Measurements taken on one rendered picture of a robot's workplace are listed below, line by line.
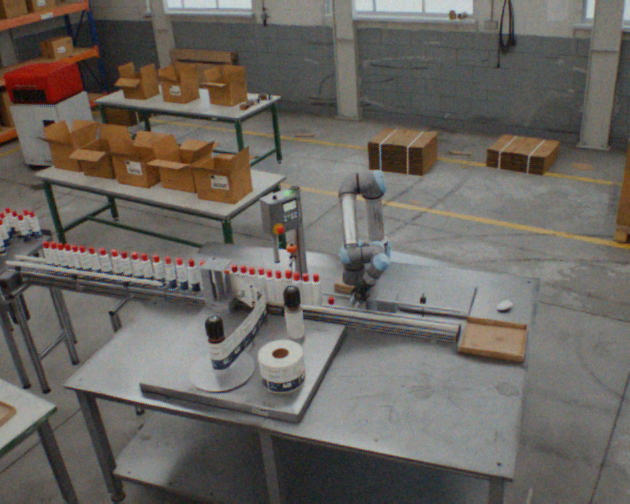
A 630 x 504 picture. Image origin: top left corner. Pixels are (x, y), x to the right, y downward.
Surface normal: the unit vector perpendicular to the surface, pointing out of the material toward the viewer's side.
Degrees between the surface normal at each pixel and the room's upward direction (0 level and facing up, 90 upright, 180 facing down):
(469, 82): 90
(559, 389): 0
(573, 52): 90
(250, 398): 0
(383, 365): 0
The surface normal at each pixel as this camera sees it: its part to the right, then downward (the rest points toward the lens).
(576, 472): -0.07, -0.87
